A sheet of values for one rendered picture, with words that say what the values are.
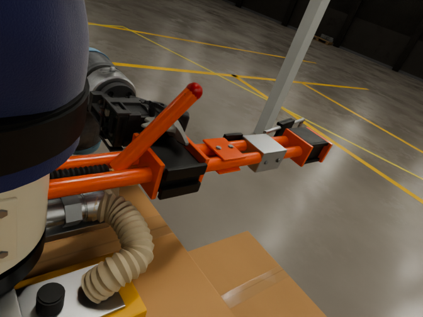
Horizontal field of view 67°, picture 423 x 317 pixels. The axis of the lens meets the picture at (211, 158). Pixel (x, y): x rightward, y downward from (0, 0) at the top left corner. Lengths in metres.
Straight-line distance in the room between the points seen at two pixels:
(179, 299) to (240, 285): 0.62
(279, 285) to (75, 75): 1.00
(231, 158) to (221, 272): 0.63
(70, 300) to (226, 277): 0.72
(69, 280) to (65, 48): 0.29
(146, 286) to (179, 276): 0.05
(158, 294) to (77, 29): 0.35
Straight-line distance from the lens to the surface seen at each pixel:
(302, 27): 3.30
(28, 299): 0.44
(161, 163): 0.42
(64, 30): 0.25
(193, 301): 0.49
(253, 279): 1.13
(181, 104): 0.42
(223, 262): 1.12
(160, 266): 0.51
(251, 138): 0.61
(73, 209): 0.44
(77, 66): 0.28
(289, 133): 0.70
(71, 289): 0.44
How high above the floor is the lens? 1.33
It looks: 29 degrees down
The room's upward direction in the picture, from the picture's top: 20 degrees clockwise
